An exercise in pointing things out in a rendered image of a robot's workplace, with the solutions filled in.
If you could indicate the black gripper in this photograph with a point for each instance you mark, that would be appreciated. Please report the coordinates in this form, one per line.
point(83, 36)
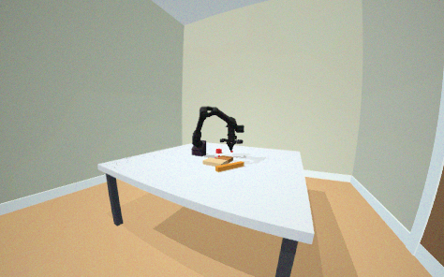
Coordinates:
point(231, 140)

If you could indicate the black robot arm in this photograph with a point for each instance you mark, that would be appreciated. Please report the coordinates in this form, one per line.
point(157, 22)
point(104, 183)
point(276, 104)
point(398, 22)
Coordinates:
point(231, 123)

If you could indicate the orange long flat board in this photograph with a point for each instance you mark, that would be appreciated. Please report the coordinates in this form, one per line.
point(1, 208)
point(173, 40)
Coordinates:
point(229, 166)

